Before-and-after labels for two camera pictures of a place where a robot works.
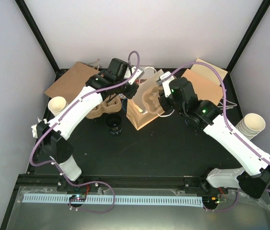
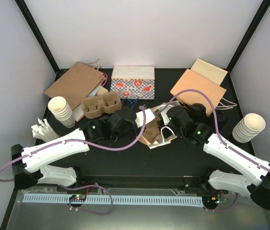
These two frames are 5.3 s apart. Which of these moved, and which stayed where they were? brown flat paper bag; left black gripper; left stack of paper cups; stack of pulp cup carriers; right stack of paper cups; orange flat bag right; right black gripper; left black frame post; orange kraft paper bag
Moved: right black gripper; orange kraft paper bag; left black gripper
Stayed: stack of pulp cup carriers; orange flat bag right; right stack of paper cups; brown flat paper bag; left stack of paper cups; left black frame post
